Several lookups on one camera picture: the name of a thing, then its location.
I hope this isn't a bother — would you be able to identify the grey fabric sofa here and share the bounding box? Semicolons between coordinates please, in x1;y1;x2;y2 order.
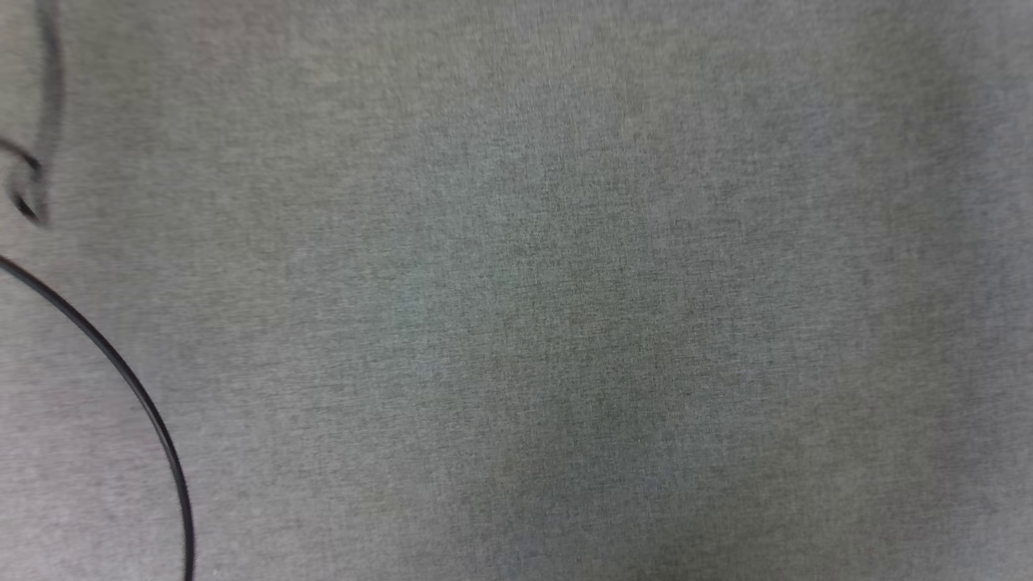
0;0;1033;581

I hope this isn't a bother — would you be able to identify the thin black left cable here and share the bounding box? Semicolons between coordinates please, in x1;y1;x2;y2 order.
0;257;196;581

